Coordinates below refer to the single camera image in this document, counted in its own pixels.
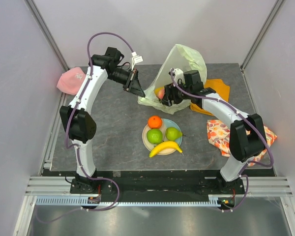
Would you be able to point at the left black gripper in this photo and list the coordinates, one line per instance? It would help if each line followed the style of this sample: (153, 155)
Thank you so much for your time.
(134, 85)

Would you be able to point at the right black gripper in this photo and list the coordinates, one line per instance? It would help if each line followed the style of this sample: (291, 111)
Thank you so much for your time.
(170, 94)

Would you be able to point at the pink fake peach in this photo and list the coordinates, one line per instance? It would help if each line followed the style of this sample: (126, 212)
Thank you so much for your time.
(160, 94)

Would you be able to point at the yellow fake lemon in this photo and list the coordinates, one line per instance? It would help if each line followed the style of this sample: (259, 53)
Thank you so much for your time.
(157, 90)

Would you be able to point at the fake orange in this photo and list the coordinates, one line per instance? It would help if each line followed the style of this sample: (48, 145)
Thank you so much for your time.
(154, 122)

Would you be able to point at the light green plastic bag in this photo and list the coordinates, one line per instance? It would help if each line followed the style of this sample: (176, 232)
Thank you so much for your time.
(182, 59)

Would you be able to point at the green fake pear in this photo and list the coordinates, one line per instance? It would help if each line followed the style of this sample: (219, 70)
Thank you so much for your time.
(172, 133)

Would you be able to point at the green fake apple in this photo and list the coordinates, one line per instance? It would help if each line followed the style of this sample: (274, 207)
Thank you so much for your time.
(155, 136)

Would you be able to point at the yellow fake banana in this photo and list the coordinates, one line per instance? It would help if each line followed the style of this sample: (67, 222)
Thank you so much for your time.
(165, 148)

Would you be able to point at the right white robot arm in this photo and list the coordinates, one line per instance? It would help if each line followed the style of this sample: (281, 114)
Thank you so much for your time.
(209, 100)

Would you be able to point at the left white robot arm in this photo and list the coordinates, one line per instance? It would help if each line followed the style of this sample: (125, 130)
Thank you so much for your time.
(79, 126)

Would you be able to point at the cream and blue plate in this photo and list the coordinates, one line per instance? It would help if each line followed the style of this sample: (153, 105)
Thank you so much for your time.
(166, 124)

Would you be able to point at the orange folded cloth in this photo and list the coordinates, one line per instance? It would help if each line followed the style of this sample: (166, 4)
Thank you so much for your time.
(220, 87)

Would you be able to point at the floral patterned cloth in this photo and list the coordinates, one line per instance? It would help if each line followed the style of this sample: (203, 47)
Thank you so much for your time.
(237, 140)

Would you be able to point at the pink cloth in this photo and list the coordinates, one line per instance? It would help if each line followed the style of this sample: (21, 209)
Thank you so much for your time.
(71, 81)

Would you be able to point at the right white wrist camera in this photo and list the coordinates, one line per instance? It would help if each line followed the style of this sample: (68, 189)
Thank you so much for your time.
(178, 76)

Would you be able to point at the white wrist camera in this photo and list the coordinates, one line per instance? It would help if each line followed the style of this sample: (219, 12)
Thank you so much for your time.
(178, 76)
(135, 59)

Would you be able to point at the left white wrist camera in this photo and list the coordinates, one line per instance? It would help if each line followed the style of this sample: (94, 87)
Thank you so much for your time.
(135, 59)

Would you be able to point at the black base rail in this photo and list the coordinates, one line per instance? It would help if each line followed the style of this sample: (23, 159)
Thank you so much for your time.
(200, 182)

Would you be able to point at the white slotted cable duct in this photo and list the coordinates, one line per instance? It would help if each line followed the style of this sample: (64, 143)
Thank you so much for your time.
(86, 201)

